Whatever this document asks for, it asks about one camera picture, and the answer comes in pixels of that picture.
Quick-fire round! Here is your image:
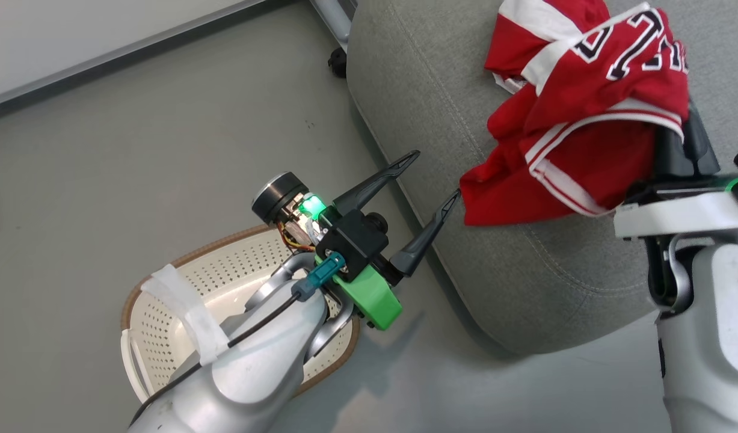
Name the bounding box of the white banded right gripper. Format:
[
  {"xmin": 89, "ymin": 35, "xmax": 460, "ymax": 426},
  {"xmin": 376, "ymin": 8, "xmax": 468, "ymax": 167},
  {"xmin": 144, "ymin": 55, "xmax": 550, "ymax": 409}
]
[{"xmin": 613, "ymin": 99, "xmax": 738, "ymax": 241}]

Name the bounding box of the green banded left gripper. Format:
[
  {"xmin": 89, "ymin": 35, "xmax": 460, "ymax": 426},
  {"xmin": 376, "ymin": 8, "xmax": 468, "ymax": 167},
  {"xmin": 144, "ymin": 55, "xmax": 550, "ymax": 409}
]
[{"xmin": 251, "ymin": 150, "xmax": 462, "ymax": 331}]

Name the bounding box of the red and white jersey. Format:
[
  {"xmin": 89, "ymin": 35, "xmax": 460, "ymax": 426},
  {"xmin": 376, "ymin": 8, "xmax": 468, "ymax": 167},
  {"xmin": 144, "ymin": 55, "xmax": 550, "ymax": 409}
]
[{"xmin": 459, "ymin": 0, "xmax": 690, "ymax": 227}]

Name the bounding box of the white perforated laundry basket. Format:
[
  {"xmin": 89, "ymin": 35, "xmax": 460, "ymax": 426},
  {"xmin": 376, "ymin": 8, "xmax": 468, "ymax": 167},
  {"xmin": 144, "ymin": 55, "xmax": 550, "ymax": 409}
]
[{"xmin": 120, "ymin": 224, "xmax": 362, "ymax": 404}]

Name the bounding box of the grey fabric sofa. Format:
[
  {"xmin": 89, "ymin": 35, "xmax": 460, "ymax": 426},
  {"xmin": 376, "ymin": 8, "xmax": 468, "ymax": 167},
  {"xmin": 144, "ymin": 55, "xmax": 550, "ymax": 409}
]
[{"xmin": 346, "ymin": 0, "xmax": 738, "ymax": 355}]

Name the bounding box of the black caster wheel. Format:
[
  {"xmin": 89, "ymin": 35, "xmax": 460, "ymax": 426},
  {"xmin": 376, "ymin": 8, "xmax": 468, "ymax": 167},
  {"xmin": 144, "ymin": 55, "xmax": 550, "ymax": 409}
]
[{"xmin": 327, "ymin": 48, "xmax": 349, "ymax": 79}]

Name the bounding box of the grey metal furniture leg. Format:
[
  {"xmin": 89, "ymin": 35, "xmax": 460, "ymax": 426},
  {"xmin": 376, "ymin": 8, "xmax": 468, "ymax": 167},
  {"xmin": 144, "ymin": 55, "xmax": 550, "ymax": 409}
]
[{"xmin": 310, "ymin": 0, "xmax": 357, "ymax": 52}]

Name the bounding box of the white tape strip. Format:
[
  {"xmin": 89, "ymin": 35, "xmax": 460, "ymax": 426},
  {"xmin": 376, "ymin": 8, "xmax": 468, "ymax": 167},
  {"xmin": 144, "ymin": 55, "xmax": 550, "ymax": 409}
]
[{"xmin": 141, "ymin": 263, "xmax": 230, "ymax": 366}]

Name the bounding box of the teal cable connector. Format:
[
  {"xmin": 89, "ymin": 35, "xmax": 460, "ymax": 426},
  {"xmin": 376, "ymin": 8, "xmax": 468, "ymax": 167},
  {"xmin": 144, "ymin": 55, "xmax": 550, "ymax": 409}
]
[{"xmin": 291, "ymin": 251, "xmax": 347, "ymax": 302}]

